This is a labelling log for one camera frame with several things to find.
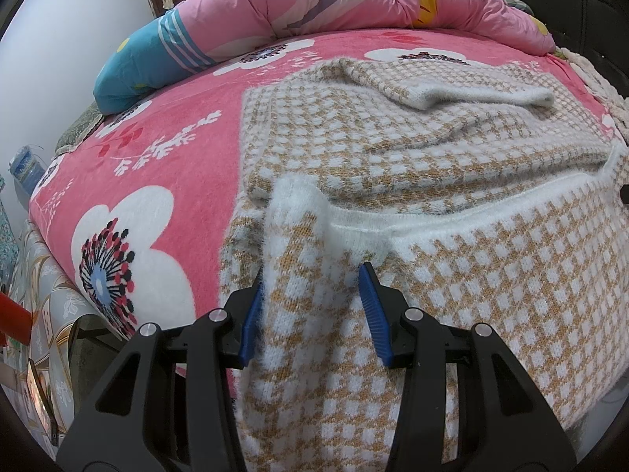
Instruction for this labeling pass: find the blue box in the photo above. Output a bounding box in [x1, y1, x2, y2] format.
[9, 145, 47, 192]

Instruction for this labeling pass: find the grey-green pillow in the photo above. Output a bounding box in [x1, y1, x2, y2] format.
[55, 101, 106, 155]

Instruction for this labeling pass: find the grey cloth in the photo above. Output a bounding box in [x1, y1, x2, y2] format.
[494, 0, 536, 15]

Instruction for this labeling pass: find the red object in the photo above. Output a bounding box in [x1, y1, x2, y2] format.
[0, 292, 33, 347]

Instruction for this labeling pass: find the black headboard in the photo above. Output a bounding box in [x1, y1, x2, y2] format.
[496, 0, 629, 99]

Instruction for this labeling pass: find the pink and blue quilt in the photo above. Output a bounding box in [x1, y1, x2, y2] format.
[93, 0, 558, 115]

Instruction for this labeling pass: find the teal patterned cloth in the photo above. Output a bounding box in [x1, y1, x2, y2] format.
[0, 197, 23, 281]

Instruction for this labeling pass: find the pink floral bed sheet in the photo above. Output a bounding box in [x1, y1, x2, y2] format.
[28, 29, 620, 340]

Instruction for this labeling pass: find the beige knitted cloth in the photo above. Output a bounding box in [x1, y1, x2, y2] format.
[553, 46, 629, 141]

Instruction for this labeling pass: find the smartphone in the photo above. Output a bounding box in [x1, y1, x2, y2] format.
[27, 359, 59, 446]

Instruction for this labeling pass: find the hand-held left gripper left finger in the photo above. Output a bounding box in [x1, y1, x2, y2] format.
[58, 270, 263, 472]

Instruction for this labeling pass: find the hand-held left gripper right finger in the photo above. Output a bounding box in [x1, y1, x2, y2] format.
[359, 263, 576, 472]

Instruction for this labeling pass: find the beige houndstooth knit cardigan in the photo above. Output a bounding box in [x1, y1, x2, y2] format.
[216, 56, 629, 472]

